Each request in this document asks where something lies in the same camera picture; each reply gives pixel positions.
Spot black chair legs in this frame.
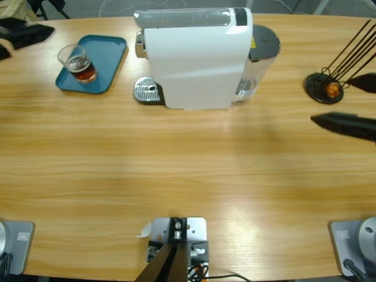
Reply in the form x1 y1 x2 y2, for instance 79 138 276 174
31 0 71 21

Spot orange wires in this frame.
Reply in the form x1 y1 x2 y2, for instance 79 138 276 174
187 263 210 278

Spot white capsule coffee machine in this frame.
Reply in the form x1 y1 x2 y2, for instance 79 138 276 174
133 7 254 112

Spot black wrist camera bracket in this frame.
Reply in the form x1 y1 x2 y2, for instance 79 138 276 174
0 43 12 62

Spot black capsule holder with rods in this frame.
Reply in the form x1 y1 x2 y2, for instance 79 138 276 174
304 19 376 105

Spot orange coffee capsule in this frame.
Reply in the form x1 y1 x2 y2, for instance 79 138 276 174
325 82 340 98

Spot grey metal leg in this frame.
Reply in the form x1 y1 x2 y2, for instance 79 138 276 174
313 0 330 15

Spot water tank with black lid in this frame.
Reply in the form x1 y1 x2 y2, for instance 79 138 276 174
240 25 281 102

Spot white tape piece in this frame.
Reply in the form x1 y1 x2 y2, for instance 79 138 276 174
135 221 153 239

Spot wooden crate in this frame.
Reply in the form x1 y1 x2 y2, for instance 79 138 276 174
0 0 30 23

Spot dark camera post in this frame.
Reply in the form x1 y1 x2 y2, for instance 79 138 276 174
135 217 189 282

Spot white mount block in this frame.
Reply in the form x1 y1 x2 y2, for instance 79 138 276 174
151 216 210 265

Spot teal plastic tray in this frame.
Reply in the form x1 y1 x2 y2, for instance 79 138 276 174
55 34 129 95

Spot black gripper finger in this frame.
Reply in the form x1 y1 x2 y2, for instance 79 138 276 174
5 23 56 50
0 17 29 29
350 72 376 94
310 112 376 145

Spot clear glass cup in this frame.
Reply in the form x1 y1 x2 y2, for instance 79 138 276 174
57 43 99 85

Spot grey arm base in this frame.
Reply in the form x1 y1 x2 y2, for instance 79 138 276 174
0 220 36 276
328 216 376 277

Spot metal drip tray grille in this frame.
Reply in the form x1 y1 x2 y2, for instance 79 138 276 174
133 76 165 105

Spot black cable at mount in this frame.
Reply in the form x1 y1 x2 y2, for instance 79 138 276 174
205 273 250 282

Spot black base cable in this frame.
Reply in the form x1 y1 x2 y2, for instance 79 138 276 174
0 252 14 277
343 258 368 282

